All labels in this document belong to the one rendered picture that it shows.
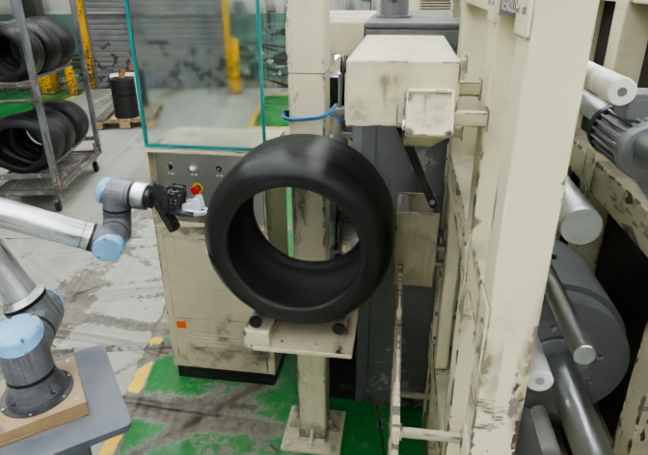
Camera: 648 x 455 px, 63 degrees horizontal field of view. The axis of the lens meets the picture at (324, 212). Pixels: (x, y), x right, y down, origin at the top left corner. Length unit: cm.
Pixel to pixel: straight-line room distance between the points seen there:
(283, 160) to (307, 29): 49
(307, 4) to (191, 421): 197
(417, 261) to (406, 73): 93
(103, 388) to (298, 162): 113
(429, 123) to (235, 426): 199
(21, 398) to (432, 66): 162
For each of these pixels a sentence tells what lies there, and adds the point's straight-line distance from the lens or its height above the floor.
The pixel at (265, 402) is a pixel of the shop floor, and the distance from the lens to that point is 285.
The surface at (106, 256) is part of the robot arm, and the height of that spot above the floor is 116.
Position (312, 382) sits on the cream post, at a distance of 242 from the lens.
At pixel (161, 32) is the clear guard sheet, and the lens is 236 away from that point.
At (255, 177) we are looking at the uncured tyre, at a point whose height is 142.
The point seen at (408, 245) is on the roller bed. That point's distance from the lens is 193.
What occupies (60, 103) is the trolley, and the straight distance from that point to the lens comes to 614.
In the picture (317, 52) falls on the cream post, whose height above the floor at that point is 172.
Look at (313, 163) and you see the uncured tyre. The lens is 153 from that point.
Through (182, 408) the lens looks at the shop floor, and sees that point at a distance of 290.
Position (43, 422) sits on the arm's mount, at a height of 64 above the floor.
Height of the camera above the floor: 194
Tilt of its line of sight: 23 degrees down
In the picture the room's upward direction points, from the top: straight up
